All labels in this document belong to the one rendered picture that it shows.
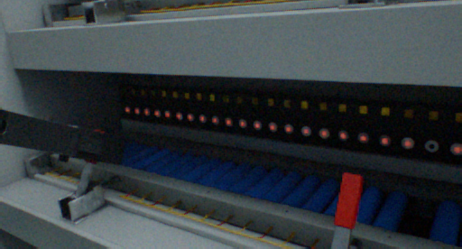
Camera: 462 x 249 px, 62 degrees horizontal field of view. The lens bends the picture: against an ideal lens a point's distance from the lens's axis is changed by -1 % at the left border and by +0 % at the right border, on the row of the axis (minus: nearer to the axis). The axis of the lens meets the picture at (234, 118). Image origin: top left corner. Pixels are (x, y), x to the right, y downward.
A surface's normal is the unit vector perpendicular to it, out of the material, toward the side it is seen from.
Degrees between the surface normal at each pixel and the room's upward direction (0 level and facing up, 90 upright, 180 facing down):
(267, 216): 110
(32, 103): 90
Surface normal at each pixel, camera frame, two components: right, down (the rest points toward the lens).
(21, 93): 0.83, 0.09
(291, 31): -0.56, 0.28
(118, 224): -0.08, -0.95
